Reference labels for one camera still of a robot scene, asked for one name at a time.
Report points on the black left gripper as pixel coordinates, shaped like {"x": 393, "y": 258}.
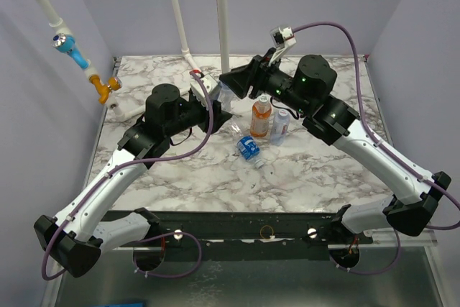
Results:
{"x": 219, "y": 117}

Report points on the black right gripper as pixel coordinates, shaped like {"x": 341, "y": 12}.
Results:
{"x": 256, "y": 78}

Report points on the clear blue-tinted plastic bottle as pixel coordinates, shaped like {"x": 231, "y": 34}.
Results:
{"x": 225, "y": 97}

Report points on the blue label Pocari bottle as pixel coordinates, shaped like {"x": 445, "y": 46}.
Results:
{"x": 250, "y": 151}

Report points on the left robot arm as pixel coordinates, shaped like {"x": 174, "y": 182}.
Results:
{"x": 77, "y": 236}

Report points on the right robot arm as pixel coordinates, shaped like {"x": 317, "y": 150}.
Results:
{"x": 415, "y": 191}

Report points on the orange tea bottle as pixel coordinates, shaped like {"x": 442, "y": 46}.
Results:
{"x": 261, "y": 111}

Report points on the white vertical pole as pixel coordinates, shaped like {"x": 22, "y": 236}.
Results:
{"x": 223, "y": 28}

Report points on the yellow plastic faucet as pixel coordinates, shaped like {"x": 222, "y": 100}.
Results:
{"x": 104, "y": 89}

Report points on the blue plastic faucet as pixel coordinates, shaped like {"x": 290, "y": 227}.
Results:
{"x": 66, "y": 44}

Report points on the blue object at bottom edge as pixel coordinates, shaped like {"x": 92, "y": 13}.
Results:
{"x": 134, "y": 304}

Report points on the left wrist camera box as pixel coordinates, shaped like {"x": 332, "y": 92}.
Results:
{"x": 201, "y": 83}

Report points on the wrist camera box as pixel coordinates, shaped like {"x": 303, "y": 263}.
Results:
{"x": 201, "y": 83}
{"x": 281, "y": 34}

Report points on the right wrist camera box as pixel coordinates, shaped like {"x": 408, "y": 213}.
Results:
{"x": 281, "y": 34}

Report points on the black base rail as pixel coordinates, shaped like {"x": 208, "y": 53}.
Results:
{"x": 244, "y": 236}

